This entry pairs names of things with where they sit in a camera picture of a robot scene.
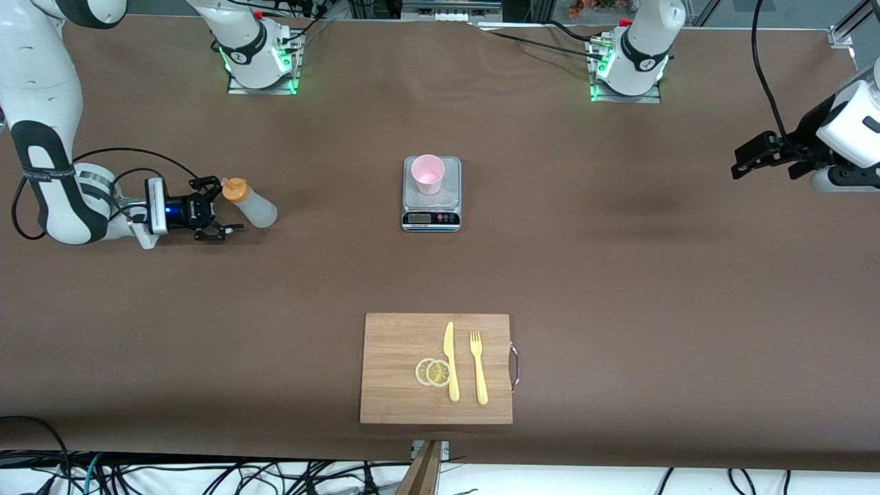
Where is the yellow plastic fork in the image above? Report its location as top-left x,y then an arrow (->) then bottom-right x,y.
470,330 -> 489,406

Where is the silver digital kitchen scale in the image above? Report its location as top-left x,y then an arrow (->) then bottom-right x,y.
401,156 -> 462,233

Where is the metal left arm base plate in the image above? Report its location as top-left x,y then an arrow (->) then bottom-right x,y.
590,38 -> 662,104

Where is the white power strip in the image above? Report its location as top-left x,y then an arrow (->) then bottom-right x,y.
402,0 -> 503,23

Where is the orange red toy pile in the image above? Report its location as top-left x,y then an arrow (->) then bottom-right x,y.
567,0 -> 637,20

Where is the wooden cutting board metal handle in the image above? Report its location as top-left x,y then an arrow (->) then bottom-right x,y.
360,313 -> 520,425

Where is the pink plastic cup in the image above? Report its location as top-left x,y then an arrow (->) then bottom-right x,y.
411,154 -> 446,195

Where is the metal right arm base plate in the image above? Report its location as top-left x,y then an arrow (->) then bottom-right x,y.
227,27 -> 300,96

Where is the white sauce bottle orange cap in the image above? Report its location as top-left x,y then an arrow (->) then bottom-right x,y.
221,177 -> 278,229

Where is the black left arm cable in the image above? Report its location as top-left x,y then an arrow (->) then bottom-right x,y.
751,0 -> 809,162

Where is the yellow plastic knife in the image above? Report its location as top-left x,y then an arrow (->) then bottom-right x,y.
443,322 -> 460,403

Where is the black base power cable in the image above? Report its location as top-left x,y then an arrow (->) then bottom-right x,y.
467,23 -> 606,59

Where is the wooden post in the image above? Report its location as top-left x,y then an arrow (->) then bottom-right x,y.
395,440 -> 444,495

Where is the teal floor cable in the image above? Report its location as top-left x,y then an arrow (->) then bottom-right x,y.
81,452 -> 104,495

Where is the brown table cover sheet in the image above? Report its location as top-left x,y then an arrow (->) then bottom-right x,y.
0,14 -> 880,474

